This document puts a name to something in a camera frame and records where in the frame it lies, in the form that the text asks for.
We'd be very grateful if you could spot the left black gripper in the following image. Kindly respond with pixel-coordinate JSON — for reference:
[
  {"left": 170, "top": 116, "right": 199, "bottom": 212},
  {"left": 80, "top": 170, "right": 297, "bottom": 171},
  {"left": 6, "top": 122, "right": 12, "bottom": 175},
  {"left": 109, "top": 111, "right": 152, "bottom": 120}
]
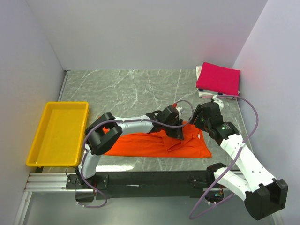
[{"left": 164, "top": 118, "right": 184, "bottom": 141}]

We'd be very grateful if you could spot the orange t shirt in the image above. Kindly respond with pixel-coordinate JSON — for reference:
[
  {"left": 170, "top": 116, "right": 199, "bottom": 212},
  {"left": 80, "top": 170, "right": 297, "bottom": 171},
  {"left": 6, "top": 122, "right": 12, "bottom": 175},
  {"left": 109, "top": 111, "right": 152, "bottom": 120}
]
[{"left": 105, "top": 124, "right": 212, "bottom": 158}]

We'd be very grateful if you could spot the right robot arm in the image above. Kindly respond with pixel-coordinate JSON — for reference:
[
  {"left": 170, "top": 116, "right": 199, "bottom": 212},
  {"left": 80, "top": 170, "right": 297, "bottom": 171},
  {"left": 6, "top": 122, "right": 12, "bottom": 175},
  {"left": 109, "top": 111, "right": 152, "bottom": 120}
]
[{"left": 191, "top": 102, "right": 288, "bottom": 220}]

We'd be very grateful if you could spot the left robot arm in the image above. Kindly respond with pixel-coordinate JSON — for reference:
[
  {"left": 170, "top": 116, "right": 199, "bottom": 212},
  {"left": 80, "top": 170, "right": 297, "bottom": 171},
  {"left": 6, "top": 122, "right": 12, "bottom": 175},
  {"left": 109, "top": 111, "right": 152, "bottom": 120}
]
[{"left": 75, "top": 104, "right": 183, "bottom": 188}]

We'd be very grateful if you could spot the folded magenta t shirt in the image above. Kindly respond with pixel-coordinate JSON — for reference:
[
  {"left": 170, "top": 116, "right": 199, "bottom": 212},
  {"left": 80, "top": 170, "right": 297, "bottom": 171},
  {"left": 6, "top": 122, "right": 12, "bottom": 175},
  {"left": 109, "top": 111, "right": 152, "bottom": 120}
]
[{"left": 195, "top": 61, "right": 241, "bottom": 98}]

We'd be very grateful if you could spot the black base beam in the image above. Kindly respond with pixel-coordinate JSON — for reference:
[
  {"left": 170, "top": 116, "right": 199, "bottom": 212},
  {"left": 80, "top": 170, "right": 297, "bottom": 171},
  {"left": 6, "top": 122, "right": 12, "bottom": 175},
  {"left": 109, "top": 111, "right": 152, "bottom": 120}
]
[{"left": 66, "top": 170, "right": 212, "bottom": 203}]

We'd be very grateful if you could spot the yellow plastic tray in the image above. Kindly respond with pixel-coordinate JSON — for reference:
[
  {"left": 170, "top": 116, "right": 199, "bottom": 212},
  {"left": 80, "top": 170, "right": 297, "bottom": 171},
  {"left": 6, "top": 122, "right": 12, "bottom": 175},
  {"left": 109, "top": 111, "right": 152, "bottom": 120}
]
[{"left": 26, "top": 102, "right": 89, "bottom": 167}]

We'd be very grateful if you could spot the aluminium frame rail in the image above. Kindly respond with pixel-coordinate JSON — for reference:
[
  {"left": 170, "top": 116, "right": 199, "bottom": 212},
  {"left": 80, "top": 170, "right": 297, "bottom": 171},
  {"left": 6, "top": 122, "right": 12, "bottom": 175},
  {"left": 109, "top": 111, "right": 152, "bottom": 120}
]
[{"left": 24, "top": 170, "right": 274, "bottom": 193}]

